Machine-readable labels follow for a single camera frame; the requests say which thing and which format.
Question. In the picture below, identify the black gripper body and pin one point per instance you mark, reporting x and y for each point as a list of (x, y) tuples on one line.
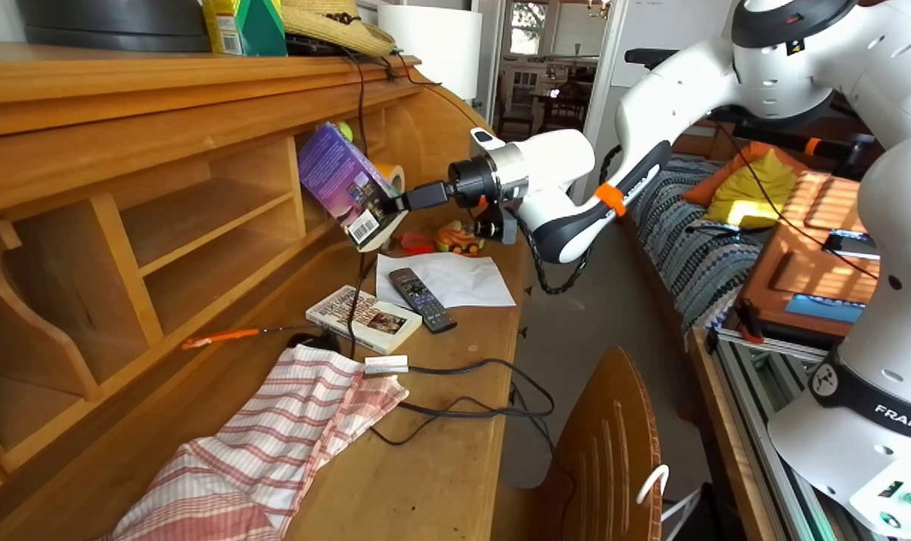
[(471, 185)]

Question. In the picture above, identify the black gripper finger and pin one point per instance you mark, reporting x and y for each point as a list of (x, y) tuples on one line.
[(391, 202)]

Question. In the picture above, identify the blue paperback book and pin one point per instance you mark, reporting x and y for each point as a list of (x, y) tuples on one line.
[(335, 169)]

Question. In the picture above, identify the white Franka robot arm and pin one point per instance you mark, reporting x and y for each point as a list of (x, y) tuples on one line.
[(564, 169)]

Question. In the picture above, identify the white paperback book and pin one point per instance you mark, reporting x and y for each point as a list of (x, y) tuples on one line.
[(368, 320)]

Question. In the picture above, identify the green tennis ball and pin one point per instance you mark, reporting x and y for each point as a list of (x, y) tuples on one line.
[(347, 130)]

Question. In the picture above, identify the white paper sheet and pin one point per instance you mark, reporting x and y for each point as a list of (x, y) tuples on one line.
[(474, 281)]

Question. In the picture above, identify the black remote control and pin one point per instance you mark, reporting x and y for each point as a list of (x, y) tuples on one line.
[(425, 302)]

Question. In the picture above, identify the black power adapter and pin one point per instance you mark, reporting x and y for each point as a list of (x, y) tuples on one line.
[(313, 345)]

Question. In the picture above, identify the white plug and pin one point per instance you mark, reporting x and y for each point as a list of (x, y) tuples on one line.
[(387, 364)]

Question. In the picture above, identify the straw sun hat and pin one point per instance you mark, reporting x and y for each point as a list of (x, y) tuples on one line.
[(335, 24)]

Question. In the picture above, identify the orange pen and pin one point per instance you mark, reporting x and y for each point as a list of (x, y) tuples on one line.
[(219, 341)]

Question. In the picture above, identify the striped bed blanket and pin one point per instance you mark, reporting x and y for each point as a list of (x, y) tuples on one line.
[(683, 251)]

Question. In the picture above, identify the green yellow carton box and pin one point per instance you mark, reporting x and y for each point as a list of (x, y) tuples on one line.
[(244, 24)]

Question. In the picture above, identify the orange pillow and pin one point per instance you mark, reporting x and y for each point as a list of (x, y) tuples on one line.
[(721, 181)]

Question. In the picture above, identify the red striped white cloth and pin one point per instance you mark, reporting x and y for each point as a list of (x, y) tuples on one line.
[(263, 441)]

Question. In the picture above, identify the yellow cloth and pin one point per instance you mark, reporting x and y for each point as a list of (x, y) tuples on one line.
[(758, 195)]

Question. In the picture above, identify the wooden chair back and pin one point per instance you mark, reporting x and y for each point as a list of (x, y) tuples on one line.
[(593, 452)]

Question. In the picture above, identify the aluminium robot mounting table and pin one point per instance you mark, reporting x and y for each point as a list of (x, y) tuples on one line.
[(744, 421)]

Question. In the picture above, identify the black rod orange bands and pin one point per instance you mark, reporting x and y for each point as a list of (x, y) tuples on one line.
[(840, 151)]

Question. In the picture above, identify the blue flat item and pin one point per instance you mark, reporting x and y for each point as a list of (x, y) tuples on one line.
[(825, 309)]

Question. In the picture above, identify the black white device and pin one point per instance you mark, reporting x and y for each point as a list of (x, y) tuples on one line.
[(854, 244)]

